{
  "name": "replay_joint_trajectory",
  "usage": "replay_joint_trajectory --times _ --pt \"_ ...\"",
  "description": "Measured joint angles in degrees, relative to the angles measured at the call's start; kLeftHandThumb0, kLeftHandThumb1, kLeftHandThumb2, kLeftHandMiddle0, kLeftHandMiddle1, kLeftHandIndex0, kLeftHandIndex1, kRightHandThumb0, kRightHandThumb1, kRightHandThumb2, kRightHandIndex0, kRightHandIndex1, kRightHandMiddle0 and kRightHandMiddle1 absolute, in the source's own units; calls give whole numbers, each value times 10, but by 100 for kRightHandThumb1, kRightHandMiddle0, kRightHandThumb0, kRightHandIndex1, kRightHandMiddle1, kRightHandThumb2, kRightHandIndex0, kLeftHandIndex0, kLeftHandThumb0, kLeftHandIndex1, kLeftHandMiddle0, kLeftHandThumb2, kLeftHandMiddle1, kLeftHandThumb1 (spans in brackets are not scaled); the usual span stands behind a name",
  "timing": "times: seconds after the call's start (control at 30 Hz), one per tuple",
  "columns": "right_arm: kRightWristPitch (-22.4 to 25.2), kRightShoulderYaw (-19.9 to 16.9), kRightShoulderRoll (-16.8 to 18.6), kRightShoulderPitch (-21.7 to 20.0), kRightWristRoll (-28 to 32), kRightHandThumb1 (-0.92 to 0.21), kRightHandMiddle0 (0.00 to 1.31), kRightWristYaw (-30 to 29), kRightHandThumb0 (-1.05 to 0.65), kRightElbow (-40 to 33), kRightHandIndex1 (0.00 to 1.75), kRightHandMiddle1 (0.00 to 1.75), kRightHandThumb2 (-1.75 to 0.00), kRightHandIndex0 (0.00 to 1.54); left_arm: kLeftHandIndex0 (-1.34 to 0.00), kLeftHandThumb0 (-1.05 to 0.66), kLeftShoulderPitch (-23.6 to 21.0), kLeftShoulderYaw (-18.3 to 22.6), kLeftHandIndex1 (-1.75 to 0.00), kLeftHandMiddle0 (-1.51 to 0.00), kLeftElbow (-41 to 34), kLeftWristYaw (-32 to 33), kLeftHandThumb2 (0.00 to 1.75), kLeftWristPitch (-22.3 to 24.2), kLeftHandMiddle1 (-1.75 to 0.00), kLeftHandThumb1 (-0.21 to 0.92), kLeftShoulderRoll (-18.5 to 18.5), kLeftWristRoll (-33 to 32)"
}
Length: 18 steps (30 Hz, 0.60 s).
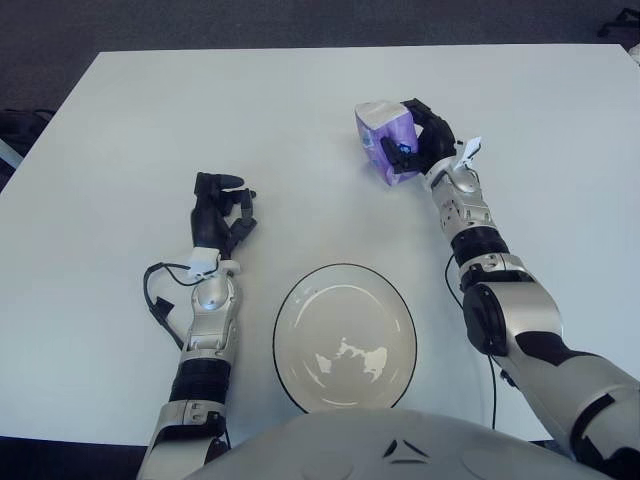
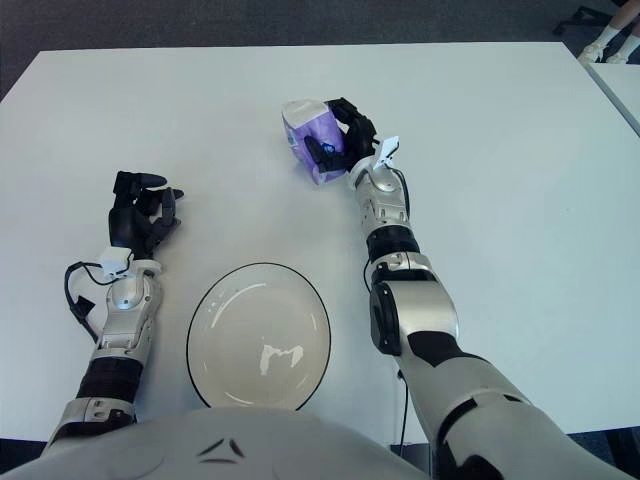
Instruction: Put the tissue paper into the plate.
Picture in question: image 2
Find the grey robot torso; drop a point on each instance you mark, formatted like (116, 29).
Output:
(225, 450)

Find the white right wrist connector box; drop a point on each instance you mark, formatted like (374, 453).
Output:
(387, 149)

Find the white plate with black rim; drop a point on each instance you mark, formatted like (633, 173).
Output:
(250, 320)

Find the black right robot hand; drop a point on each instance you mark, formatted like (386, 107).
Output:
(360, 135)

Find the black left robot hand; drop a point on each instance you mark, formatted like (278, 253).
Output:
(125, 222)

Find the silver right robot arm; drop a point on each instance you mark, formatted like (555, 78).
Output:
(425, 310)

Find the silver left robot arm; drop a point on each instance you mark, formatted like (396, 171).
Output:
(127, 305)

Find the person foot in white sock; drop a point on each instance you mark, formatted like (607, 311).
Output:
(597, 45)
(619, 54)

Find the purple tissue paper pack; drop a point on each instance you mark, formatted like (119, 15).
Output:
(315, 127)

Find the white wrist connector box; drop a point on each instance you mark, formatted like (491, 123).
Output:
(114, 261)
(387, 149)

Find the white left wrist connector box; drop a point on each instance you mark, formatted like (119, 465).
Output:
(114, 261)

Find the neighbouring white table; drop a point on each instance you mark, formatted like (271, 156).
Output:
(620, 90)

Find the black office chair base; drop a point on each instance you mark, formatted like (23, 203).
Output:
(580, 20)

